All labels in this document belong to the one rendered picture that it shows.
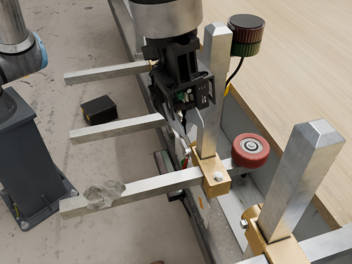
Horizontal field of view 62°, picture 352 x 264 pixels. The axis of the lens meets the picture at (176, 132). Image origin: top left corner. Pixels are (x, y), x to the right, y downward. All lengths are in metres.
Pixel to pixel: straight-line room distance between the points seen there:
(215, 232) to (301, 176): 0.45
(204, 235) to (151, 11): 0.55
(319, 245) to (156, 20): 0.38
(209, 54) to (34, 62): 0.89
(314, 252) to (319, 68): 0.62
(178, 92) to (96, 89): 2.01
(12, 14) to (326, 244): 1.05
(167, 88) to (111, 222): 1.25
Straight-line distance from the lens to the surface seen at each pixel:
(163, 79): 0.42
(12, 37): 1.19
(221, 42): 0.49
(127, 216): 1.59
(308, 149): 0.31
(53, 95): 2.45
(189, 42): 0.37
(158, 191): 0.63
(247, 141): 0.67
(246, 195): 0.92
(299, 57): 1.01
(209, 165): 0.65
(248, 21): 0.51
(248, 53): 0.50
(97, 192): 0.62
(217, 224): 0.77
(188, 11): 0.36
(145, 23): 0.37
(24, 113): 1.32
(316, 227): 0.76
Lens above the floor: 1.37
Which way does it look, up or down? 45 degrees down
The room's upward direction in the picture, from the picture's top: straight up
